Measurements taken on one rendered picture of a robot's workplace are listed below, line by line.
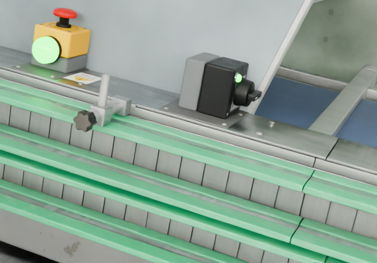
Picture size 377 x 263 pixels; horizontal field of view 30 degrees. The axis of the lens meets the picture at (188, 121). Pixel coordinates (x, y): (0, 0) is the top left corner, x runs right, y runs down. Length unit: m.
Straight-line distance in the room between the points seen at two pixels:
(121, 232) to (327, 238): 0.32
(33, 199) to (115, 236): 0.17
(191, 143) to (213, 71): 0.13
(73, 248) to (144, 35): 0.37
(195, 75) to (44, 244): 0.39
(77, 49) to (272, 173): 0.43
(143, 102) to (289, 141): 0.23
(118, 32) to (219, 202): 0.37
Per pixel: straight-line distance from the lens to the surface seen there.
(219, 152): 0.99
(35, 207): 1.13
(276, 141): 1.02
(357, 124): 1.31
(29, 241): 1.24
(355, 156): 1.04
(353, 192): 0.96
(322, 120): 1.21
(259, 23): 1.12
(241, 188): 1.04
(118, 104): 1.05
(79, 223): 1.10
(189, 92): 1.08
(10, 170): 1.22
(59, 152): 1.10
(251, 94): 1.07
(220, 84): 1.06
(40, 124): 1.16
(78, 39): 1.19
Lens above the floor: 1.83
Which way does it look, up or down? 66 degrees down
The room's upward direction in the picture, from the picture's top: 121 degrees counter-clockwise
